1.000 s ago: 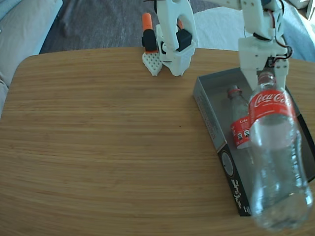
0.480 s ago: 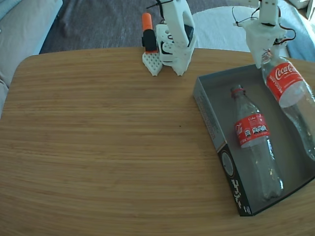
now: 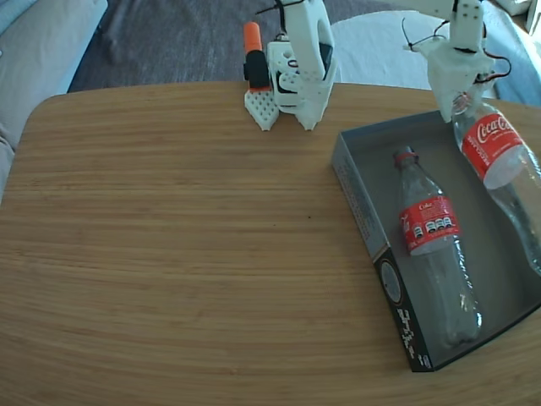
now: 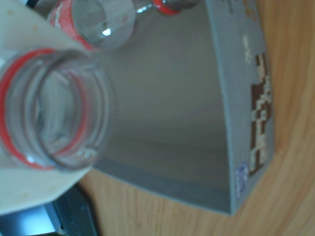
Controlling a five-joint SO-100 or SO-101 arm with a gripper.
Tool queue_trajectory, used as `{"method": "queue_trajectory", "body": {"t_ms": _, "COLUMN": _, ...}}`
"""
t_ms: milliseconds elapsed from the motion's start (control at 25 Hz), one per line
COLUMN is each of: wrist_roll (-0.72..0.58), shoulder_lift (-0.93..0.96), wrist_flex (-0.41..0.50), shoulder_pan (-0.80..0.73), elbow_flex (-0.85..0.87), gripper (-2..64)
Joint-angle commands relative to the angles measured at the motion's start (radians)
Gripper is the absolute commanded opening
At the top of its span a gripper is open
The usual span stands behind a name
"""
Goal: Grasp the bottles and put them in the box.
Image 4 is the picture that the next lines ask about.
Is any clear bottle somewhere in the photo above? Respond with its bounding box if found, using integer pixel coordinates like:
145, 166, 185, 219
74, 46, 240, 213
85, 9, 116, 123
0, 48, 110, 174
48, 0, 200, 51

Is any grey cardboard box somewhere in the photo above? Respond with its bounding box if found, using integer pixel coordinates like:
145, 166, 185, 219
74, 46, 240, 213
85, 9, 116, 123
92, 0, 275, 217

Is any dark flat device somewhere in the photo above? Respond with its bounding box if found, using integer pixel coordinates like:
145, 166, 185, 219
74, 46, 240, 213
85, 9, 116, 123
0, 184, 99, 236

